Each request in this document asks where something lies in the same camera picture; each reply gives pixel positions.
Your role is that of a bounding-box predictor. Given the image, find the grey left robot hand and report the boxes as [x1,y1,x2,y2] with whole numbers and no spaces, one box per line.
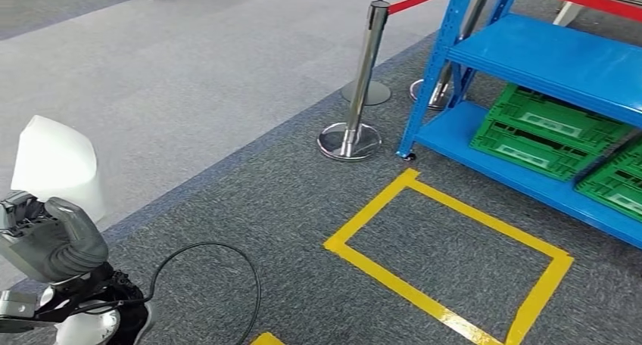
[0,191,110,284]

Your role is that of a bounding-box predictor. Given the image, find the white curved plastic part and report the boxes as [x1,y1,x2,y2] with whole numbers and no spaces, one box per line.
[10,114,106,223]

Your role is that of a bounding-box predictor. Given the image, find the blue metal shelf rack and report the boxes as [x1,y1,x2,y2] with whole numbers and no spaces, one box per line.
[396,0,642,251]

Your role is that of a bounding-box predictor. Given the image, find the yellow floor tape square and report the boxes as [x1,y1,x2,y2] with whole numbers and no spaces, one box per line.
[249,331,288,345]

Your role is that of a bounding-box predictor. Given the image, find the green folding plastic crate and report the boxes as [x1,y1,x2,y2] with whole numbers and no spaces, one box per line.
[469,83,633,182]
[575,137,642,223]

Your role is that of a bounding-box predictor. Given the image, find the white table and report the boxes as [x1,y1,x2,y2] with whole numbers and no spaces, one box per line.
[553,0,587,27]

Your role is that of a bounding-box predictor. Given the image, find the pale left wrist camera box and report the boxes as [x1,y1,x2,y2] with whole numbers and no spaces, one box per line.
[0,288,40,334]

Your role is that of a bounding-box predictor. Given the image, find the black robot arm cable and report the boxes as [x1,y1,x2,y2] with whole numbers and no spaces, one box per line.
[142,241,263,345]

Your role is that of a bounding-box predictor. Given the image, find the chrome stanchion post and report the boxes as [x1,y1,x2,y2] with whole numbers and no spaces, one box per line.
[316,1,392,162]
[408,0,503,112]

